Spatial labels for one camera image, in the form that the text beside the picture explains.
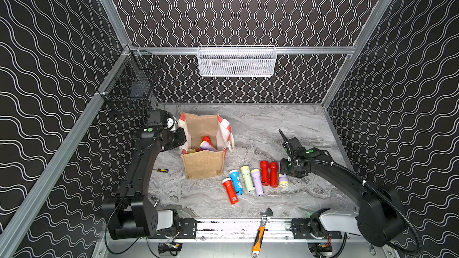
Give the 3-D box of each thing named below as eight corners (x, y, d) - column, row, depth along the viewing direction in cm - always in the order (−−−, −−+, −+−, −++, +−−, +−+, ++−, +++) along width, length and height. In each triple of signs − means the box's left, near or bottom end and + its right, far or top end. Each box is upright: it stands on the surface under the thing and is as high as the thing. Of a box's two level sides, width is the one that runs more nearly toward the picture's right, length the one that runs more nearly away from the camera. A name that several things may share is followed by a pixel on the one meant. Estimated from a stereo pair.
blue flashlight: (236, 196, 85) (237, 194, 82) (229, 173, 92) (229, 171, 89) (245, 193, 85) (245, 191, 83) (237, 171, 92) (237, 169, 90)
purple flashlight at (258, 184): (255, 196, 85) (256, 194, 82) (251, 172, 93) (251, 169, 90) (263, 196, 85) (264, 193, 83) (258, 171, 93) (259, 168, 90)
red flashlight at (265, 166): (261, 185, 89) (262, 182, 86) (259, 163, 96) (260, 160, 93) (270, 185, 89) (272, 182, 86) (267, 163, 96) (268, 160, 93)
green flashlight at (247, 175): (246, 192, 86) (246, 190, 84) (240, 169, 94) (241, 166, 91) (254, 191, 87) (255, 188, 84) (248, 167, 94) (248, 165, 92)
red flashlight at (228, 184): (231, 205, 82) (231, 203, 79) (222, 182, 89) (222, 179, 86) (239, 202, 84) (240, 199, 80) (230, 179, 90) (230, 176, 87)
